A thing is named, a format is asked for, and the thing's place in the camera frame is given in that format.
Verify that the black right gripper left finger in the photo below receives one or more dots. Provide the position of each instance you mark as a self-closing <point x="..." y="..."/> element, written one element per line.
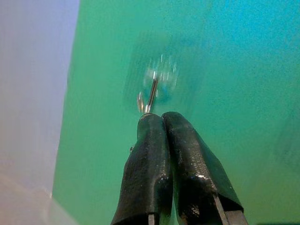
<point x="147" y="164"/>

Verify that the green wall board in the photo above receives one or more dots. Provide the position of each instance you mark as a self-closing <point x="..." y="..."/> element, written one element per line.
<point x="234" y="70"/>

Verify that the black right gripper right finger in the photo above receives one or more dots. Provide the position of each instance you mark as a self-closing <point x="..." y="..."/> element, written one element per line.
<point x="194" y="168"/>

